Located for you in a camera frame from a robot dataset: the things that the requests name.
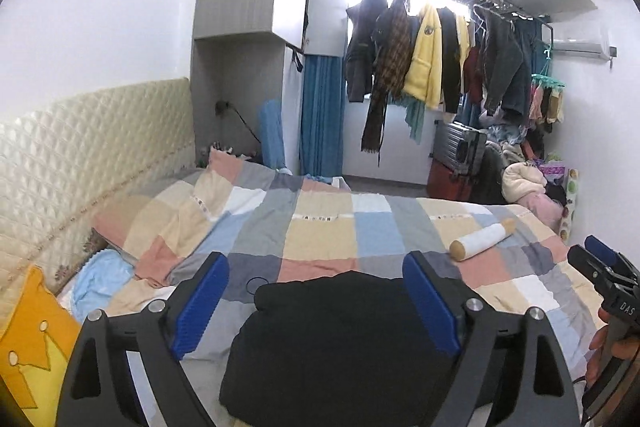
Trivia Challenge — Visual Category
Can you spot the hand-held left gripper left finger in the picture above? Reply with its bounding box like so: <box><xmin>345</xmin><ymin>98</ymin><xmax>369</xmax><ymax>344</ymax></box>
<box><xmin>54</xmin><ymin>251</ymin><xmax>231</xmax><ymax>427</ymax></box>

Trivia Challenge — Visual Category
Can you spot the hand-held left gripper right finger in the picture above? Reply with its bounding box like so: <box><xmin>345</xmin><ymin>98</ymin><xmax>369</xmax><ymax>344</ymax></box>
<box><xmin>402</xmin><ymin>250</ymin><xmax>581</xmax><ymax>427</ymax></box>

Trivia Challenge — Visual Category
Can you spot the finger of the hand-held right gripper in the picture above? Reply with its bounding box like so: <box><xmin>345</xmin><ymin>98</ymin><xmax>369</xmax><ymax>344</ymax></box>
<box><xmin>567</xmin><ymin>245</ymin><xmax>622</xmax><ymax>297</ymax></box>
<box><xmin>584</xmin><ymin>235</ymin><xmax>640</xmax><ymax>283</ymax></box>

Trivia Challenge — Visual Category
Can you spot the black puffer jacket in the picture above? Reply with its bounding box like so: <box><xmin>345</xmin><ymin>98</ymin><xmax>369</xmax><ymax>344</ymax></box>
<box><xmin>219</xmin><ymin>270</ymin><xmax>496</xmax><ymax>427</ymax></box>

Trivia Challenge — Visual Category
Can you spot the person's right hand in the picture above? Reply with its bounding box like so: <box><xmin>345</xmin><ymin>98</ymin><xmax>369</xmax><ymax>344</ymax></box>
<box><xmin>586</xmin><ymin>308</ymin><xmax>640</xmax><ymax>385</ymax></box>

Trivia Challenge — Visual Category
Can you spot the dotted white storage bag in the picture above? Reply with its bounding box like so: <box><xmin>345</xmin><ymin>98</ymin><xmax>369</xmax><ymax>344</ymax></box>
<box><xmin>559</xmin><ymin>167</ymin><xmax>584</xmax><ymax>241</ymax></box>

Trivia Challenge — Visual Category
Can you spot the patchwork pillow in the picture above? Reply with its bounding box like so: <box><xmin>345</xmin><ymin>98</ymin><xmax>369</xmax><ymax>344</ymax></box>
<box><xmin>92</xmin><ymin>149</ymin><xmax>301</xmax><ymax>279</ymax></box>

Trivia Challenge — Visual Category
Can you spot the light blue pillow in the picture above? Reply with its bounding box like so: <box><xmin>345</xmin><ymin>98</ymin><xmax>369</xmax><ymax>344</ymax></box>
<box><xmin>70</xmin><ymin>251</ymin><xmax>137</xmax><ymax>324</ymax></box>

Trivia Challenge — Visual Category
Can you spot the patchwork duvet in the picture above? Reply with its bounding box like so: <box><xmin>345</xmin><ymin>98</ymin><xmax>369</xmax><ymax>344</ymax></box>
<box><xmin>92</xmin><ymin>149</ymin><xmax>608</xmax><ymax>427</ymax></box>

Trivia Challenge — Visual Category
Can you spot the dark red suitcase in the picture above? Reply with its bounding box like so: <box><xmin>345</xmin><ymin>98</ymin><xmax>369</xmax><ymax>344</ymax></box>
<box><xmin>427</xmin><ymin>159</ymin><xmax>474</xmax><ymax>203</ymax></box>

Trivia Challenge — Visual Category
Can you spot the black garment pile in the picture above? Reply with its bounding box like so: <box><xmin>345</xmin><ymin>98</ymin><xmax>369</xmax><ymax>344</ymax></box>
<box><xmin>472</xmin><ymin>144</ymin><xmax>509</xmax><ymax>206</ymax></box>

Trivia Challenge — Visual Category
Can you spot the floral lace bed sheet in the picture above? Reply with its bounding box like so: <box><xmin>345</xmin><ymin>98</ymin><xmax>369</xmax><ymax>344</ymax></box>
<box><xmin>52</xmin><ymin>227</ymin><xmax>109</xmax><ymax>294</ymax></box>

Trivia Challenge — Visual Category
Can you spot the green sock hanger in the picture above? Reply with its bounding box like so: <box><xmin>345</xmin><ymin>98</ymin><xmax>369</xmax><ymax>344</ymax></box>
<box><xmin>529</xmin><ymin>49</ymin><xmax>566</xmax><ymax>126</ymax></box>

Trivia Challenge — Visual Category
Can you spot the silver suitcase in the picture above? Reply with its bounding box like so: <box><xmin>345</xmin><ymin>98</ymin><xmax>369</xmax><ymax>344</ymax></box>
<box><xmin>432</xmin><ymin>121</ymin><xmax>489</xmax><ymax>180</ymax></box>

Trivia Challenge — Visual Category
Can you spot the yellow crown print pillow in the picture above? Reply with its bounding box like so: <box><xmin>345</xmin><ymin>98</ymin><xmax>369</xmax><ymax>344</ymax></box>
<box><xmin>0</xmin><ymin>264</ymin><xmax>83</xmax><ymax>427</ymax></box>

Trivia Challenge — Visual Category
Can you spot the blue folded mat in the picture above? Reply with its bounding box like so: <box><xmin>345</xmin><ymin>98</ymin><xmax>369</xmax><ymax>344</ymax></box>
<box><xmin>258</xmin><ymin>99</ymin><xmax>287</xmax><ymax>172</ymax></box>

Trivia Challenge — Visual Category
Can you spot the teal hanging scarf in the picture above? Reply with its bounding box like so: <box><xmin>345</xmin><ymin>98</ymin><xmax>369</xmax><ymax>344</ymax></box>
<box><xmin>400</xmin><ymin>97</ymin><xmax>426</xmax><ymax>146</ymax></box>

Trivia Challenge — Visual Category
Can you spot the cream quilted headboard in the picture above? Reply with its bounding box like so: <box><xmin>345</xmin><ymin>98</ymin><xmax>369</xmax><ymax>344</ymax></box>
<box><xmin>0</xmin><ymin>78</ymin><xmax>195</xmax><ymax>294</ymax></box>

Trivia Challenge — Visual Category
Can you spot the grey denim hanging jacket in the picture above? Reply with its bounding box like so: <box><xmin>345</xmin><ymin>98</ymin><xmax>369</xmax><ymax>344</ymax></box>
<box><xmin>481</xmin><ymin>9</ymin><xmax>534</xmax><ymax>120</ymax></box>

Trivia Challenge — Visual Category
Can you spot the white air conditioner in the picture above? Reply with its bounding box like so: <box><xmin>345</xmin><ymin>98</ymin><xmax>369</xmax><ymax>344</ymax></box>
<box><xmin>550</xmin><ymin>19</ymin><xmax>619</xmax><ymax>60</ymax></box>

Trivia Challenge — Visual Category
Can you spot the dark red hanging garment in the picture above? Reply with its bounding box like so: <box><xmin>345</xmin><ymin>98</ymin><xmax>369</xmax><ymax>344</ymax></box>
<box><xmin>462</xmin><ymin>47</ymin><xmax>486</xmax><ymax>106</ymax></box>

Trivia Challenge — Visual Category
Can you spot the blue curtain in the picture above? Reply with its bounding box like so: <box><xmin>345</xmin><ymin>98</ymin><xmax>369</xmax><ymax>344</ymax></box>
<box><xmin>300</xmin><ymin>53</ymin><xmax>347</xmax><ymax>178</ymax></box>

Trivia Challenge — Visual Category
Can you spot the yellow hanging jacket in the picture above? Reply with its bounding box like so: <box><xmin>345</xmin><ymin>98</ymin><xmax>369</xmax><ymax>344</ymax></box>
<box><xmin>402</xmin><ymin>3</ymin><xmax>471</xmax><ymax>110</ymax></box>

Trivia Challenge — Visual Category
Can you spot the black hanging coat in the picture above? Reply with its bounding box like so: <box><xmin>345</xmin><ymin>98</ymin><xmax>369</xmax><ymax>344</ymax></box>
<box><xmin>436</xmin><ymin>7</ymin><xmax>462</xmax><ymax>114</ymax></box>

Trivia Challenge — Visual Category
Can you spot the brown plaid hanging coat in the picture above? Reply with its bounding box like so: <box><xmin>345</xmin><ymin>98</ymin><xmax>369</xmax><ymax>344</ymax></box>
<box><xmin>360</xmin><ymin>0</ymin><xmax>414</xmax><ymax>156</ymax></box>

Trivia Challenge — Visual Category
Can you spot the black hanging jacket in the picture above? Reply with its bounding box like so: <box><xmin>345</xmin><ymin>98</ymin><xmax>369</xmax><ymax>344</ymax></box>
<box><xmin>344</xmin><ymin>0</ymin><xmax>394</xmax><ymax>104</ymax></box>

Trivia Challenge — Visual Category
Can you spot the black wall charger with cable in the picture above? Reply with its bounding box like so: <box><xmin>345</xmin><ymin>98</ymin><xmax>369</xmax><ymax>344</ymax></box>
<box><xmin>214</xmin><ymin>102</ymin><xmax>262</xmax><ymax>144</ymax></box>

